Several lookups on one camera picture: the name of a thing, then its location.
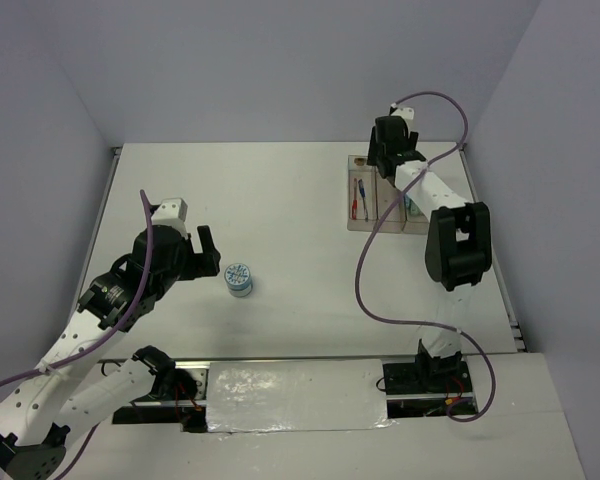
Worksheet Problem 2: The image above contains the blue pen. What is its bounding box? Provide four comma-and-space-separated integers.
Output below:
357, 179, 369, 222

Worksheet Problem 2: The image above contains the blue jar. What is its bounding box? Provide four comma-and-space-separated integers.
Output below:
224, 263, 253, 298

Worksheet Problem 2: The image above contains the green correction tape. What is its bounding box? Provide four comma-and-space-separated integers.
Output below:
404, 196, 422, 221

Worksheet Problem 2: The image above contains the red pen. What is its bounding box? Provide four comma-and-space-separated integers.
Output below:
350, 177, 358, 220

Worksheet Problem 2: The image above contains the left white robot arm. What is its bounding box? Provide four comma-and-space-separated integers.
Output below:
0, 223, 221, 479

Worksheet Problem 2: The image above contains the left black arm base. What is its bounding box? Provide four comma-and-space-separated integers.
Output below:
112, 347, 209, 433

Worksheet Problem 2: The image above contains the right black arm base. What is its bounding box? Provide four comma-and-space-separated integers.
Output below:
376, 342, 478, 419

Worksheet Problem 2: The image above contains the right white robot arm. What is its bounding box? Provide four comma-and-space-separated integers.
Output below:
367, 114, 492, 391

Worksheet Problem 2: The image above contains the clear three-compartment organizer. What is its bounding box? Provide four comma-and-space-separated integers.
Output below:
347, 155, 428, 235

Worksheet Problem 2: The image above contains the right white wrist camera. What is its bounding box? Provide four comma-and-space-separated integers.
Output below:
389, 103, 415, 125

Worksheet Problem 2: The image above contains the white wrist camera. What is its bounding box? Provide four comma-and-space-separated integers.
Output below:
151, 198, 188, 237
389, 103, 415, 125

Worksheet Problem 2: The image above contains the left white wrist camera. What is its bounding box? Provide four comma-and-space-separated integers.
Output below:
151, 198, 188, 237

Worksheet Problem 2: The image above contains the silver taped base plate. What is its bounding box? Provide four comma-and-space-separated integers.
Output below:
206, 359, 391, 433

